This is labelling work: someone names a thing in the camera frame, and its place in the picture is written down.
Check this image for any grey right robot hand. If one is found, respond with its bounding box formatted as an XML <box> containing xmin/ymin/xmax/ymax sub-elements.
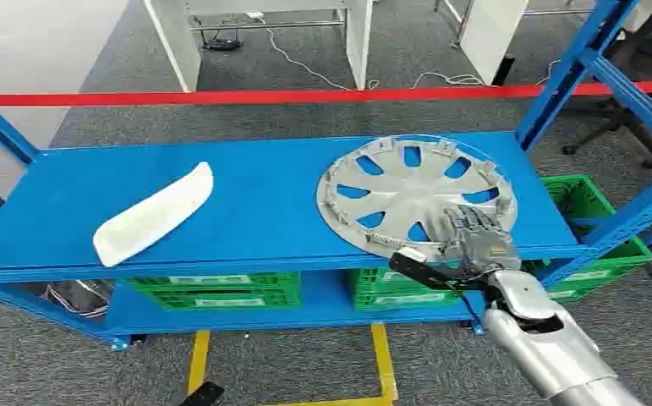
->
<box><xmin>433</xmin><ymin>204</ymin><xmax>523</xmax><ymax>277</ymax></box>

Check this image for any silver plastic wheel hubcap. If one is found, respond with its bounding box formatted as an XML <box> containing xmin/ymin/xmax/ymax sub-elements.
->
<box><xmin>315</xmin><ymin>134</ymin><xmax>519</xmax><ymax>262</ymax></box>

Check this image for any green plastic crate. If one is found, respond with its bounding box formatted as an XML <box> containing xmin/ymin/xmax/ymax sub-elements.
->
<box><xmin>125</xmin><ymin>272</ymin><xmax>302</xmax><ymax>313</ymax></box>
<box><xmin>349</xmin><ymin>267</ymin><xmax>463</xmax><ymax>313</ymax></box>
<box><xmin>524</xmin><ymin>173</ymin><xmax>652</xmax><ymax>305</ymax></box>

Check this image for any yellow floor tape strip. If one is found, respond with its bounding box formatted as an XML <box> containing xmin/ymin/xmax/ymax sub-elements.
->
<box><xmin>185</xmin><ymin>330</ymin><xmax>212</xmax><ymax>397</ymax></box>
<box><xmin>258</xmin><ymin>323</ymin><xmax>400</xmax><ymax>406</ymax></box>

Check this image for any black office chair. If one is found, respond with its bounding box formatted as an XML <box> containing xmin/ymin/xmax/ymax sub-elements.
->
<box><xmin>561</xmin><ymin>0</ymin><xmax>652</xmax><ymax>170</ymax></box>

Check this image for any blue metal shelf rack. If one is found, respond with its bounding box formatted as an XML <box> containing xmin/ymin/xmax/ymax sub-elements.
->
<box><xmin>0</xmin><ymin>0</ymin><xmax>652</xmax><ymax>353</ymax></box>

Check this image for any red barrier tape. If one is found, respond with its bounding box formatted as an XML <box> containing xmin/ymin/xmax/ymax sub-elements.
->
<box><xmin>0</xmin><ymin>79</ymin><xmax>652</xmax><ymax>108</ymax></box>

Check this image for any black robot foot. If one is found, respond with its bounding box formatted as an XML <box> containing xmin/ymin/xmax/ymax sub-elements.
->
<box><xmin>178</xmin><ymin>381</ymin><xmax>227</xmax><ymax>406</ymax></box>

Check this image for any black router device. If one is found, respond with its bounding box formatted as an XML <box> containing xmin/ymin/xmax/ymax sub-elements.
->
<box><xmin>200</xmin><ymin>29</ymin><xmax>244</xmax><ymax>52</ymax></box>

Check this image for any white curved plastic panel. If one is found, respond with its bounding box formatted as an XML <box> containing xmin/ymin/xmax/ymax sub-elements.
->
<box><xmin>92</xmin><ymin>162</ymin><xmax>215</xmax><ymax>268</ymax></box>

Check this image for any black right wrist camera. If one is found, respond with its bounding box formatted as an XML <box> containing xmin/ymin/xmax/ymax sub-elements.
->
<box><xmin>388</xmin><ymin>246</ymin><xmax>490</xmax><ymax>293</ymax></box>

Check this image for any white floor cable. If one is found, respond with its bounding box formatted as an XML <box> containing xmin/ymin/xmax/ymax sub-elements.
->
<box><xmin>259</xmin><ymin>19</ymin><xmax>381</xmax><ymax>92</ymax></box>
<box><xmin>411</xmin><ymin>58</ymin><xmax>563</xmax><ymax>90</ymax></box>

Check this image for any white desk frame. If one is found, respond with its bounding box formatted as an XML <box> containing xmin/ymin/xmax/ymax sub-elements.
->
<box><xmin>142</xmin><ymin>0</ymin><xmax>375</xmax><ymax>94</ymax></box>
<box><xmin>434</xmin><ymin>0</ymin><xmax>595</xmax><ymax>87</ymax></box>

